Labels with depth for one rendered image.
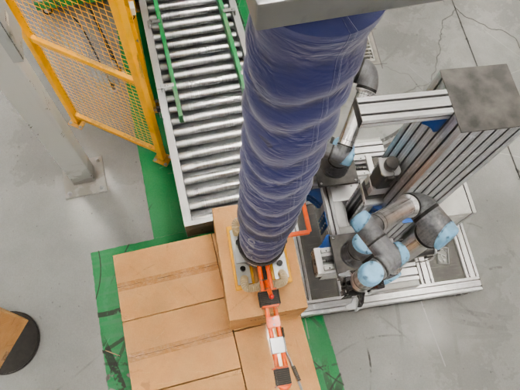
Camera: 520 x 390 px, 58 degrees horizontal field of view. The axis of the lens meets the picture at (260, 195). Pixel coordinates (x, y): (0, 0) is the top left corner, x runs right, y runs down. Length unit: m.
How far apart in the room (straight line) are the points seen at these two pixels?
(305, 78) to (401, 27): 3.88
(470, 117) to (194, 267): 1.79
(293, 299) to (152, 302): 0.87
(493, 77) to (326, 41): 1.13
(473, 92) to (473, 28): 3.24
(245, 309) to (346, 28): 1.82
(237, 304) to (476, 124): 1.38
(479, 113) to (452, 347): 2.24
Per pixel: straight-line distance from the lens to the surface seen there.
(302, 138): 1.06
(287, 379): 2.24
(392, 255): 1.61
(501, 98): 1.80
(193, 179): 3.04
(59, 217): 3.73
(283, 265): 2.43
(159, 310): 2.84
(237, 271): 2.41
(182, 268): 2.87
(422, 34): 4.74
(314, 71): 0.85
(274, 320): 2.26
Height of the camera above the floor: 3.32
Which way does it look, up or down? 68 degrees down
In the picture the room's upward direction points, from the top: 9 degrees clockwise
